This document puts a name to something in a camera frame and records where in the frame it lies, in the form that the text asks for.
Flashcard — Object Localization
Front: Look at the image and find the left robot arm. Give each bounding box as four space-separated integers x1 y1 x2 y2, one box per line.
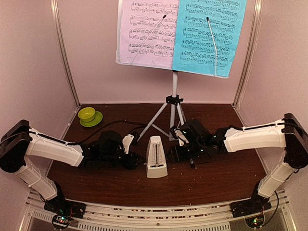
0 120 141 214

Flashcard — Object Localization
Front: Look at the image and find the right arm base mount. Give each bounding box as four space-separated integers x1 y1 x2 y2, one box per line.
230 187 272 229

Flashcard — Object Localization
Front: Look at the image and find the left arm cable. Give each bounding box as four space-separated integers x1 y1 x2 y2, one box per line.
0 121 147 147

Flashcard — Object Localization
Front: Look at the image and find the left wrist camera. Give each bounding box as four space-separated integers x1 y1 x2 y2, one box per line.
122 131 140 154

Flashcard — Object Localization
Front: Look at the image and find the aluminium corner post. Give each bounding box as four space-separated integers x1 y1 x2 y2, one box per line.
233 0 264 111
50 0 81 107

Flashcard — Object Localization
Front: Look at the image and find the purple sheet music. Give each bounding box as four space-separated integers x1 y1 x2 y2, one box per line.
115 0 180 70

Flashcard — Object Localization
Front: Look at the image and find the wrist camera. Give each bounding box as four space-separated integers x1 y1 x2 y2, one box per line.
122 131 140 154
170 126 189 146

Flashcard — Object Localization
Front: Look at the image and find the green saucer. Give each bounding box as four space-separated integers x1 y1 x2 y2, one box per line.
79 111 103 128

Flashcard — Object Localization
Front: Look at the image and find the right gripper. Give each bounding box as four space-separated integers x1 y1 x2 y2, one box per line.
166 141 205 163

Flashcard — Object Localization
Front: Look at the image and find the white music stand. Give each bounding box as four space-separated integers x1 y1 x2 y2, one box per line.
115 0 244 169

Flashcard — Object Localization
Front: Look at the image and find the blue sheet music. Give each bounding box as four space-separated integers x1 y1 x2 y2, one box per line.
172 0 247 78

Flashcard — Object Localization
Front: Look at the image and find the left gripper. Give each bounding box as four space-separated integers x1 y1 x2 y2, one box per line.
101 149 145 170

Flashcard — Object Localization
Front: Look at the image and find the left aluminium corner post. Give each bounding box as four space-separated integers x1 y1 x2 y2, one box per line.
50 0 81 107

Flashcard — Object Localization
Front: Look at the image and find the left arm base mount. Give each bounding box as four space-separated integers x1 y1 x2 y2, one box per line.
43 185 87 228

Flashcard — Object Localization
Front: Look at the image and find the right aluminium corner post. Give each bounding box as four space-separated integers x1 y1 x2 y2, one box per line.
233 0 264 111

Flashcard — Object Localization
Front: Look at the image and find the white metronome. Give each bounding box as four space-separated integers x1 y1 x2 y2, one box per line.
145 136 168 179

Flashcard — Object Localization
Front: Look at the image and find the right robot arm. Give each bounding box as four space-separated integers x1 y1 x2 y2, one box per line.
170 113 308 213

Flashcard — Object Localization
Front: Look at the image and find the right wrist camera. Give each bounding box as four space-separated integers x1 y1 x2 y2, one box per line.
170 126 189 146

